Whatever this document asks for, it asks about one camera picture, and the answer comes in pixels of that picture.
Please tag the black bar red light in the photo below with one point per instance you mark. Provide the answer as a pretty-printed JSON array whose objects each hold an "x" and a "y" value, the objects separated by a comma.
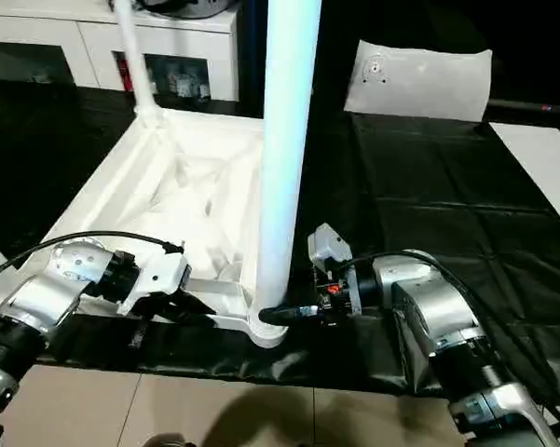
[{"x": 536, "y": 107}]

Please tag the small white cup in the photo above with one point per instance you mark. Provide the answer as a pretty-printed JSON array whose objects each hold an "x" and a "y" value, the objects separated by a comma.
[{"x": 204, "y": 91}]

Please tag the red bottle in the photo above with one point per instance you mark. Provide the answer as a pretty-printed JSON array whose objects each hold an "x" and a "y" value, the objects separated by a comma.
[{"x": 122, "y": 70}]

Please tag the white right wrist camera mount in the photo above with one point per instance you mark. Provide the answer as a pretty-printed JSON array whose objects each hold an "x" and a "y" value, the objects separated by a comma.
[{"x": 328, "y": 247}]

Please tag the white flat board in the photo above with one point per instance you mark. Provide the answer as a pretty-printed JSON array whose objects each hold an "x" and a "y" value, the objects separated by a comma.
[{"x": 545, "y": 158}]

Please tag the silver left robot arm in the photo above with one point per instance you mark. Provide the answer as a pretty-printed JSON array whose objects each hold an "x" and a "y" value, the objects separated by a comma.
[{"x": 74, "y": 265}]

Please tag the black work mat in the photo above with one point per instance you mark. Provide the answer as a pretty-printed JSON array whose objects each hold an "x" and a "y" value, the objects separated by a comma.
[{"x": 447, "y": 186}]

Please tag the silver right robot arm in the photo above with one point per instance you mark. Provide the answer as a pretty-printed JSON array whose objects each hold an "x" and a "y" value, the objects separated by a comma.
[{"x": 424, "y": 298}]

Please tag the black tall cabinet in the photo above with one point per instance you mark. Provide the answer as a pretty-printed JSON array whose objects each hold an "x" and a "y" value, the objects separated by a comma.
[{"x": 335, "y": 56}]

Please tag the white printed jar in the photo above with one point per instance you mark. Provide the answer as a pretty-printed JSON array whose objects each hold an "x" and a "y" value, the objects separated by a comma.
[{"x": 179, "y": 81}]

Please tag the white glass-door cabinet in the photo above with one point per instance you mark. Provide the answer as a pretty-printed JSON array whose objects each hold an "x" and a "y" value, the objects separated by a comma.
[{"x": 28, "y": 32}]

